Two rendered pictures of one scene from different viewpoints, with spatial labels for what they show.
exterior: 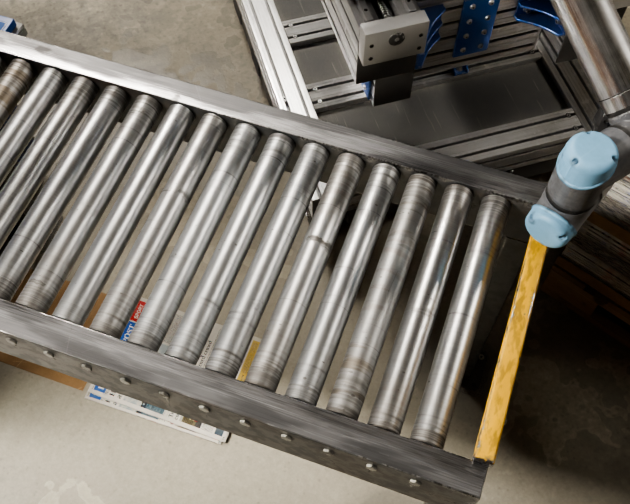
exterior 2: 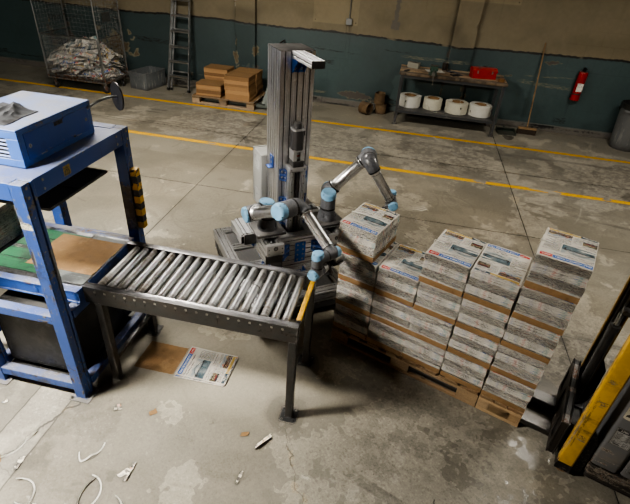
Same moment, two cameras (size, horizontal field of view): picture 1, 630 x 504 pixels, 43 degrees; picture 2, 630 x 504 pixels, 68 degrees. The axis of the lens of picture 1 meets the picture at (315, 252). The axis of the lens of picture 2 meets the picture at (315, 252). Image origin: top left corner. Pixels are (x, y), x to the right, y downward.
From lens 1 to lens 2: 1.81 m
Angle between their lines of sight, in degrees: 28
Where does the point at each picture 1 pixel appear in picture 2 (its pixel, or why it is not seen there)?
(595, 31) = (317, 230)
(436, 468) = (287, 324)
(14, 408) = (147, 381)
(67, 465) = (168, 396)
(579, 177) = (315, 258)
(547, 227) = (312, 274)
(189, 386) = (224, 312)
